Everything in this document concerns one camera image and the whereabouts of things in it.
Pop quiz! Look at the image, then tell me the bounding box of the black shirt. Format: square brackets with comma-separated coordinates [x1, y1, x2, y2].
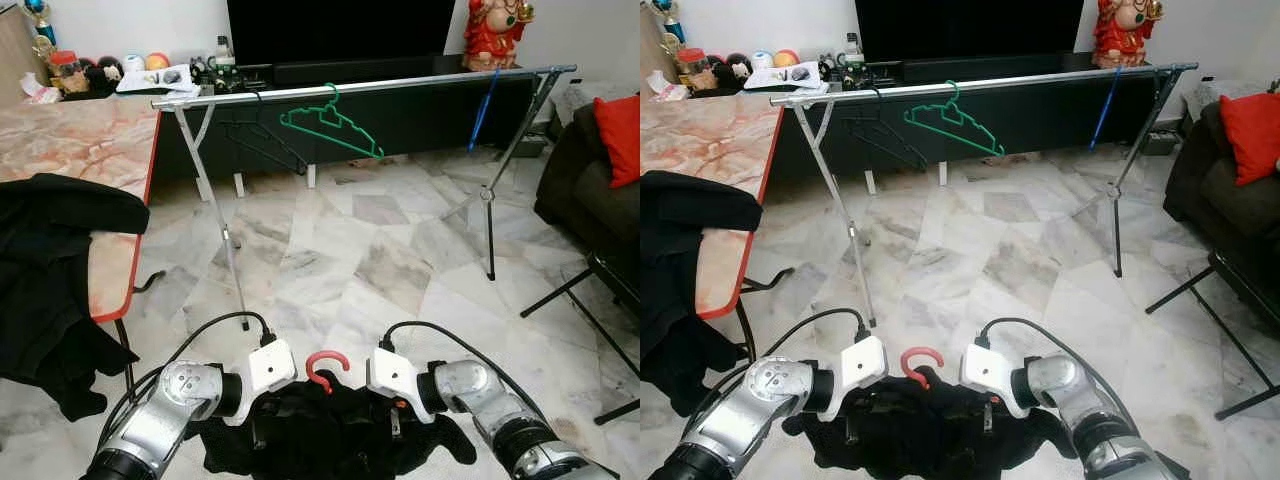
[0, 173, 152, 422]
[782, 378, 1077, 480]
[640, 170, 765, 417]
[190, 380, 480, 480]

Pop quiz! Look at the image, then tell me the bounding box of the red plastic hanger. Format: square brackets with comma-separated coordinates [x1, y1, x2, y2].
[305, 350, 352, 395]
[900, 346, 947, 392]

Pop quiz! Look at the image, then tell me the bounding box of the green plastic hanger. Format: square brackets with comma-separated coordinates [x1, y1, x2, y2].
[902, 79, 1007, 159]
[279, 82, 387, 162]

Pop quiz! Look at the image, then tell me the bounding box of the black plastic hanger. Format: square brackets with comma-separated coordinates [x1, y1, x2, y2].
[840, 90, 932, 172]
[215, 95, 312, 177]

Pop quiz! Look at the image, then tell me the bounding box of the blue plastic hanger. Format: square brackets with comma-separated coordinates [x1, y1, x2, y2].
[467, 67, 502, 155]
[1089, 64, 1124, 152]

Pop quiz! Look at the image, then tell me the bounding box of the black metal chair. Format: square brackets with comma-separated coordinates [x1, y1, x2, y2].
[520, 250, 641, 427]
[1145, 250, 1280, 422]

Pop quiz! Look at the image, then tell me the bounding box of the dark sofa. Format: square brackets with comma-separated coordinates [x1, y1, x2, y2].
[535, 95, 641, 302]
[1163, 95, 1280, 332]

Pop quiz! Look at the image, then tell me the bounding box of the black TV cabinet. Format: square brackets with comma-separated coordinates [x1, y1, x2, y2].
[150, 55, 562, 187]
[775, 52, 1182, 182]

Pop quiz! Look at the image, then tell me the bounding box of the marble pattern folding table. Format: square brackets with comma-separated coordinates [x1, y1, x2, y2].
[0, 95, 164, 403]
[640, 92, 787, 363]

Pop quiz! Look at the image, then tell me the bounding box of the metal clothes rack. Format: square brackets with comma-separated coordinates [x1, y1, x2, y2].
[770, 62, 1200, 330]
[152, 64, 580, 332]

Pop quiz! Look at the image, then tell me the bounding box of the stack of papers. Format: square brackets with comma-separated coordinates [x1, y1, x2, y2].
[745, 62, 824, 97]
[115, 65, 197, 99]

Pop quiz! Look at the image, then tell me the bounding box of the red cushion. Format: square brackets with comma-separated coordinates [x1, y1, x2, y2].
[1218, 92, 1280, 188]
[593, 93, 641, 190]

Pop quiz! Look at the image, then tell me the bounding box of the lace covered side table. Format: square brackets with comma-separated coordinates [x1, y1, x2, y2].
[550, 80, 602, 127]
[1185, 78, 1247, 122]

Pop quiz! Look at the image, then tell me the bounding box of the pink tissue pack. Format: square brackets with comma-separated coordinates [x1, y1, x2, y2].
[20, 72, 64, 105]
[648, 70, 692, 102]

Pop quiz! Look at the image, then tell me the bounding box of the red lid jar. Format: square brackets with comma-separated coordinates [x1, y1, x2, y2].
[50, 50, 84, 94]
[678, 47, 712, 92]

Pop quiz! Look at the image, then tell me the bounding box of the black television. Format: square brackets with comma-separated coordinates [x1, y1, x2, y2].
[855, 0, 1087, 64]
[227, 0, 459, 67]

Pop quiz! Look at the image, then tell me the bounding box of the red laughing Buddha statue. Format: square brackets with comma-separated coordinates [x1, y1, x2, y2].
[462, 0, 537, 74]
[1092, 0, 1165, 70]

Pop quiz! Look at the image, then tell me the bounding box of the wooden sideboard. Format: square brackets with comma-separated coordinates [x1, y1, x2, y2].
[640, 10, 667, 97]
[0, 10, 42, 102]

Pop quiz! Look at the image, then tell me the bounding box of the blue gold trophy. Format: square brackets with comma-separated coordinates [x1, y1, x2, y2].
[22, 0, 57, 57]
[652, 0, 684, 52]

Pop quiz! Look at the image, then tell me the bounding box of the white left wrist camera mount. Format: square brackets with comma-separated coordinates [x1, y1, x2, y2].
[245, 340, 300, 397]
[838, 335, 890, 394]

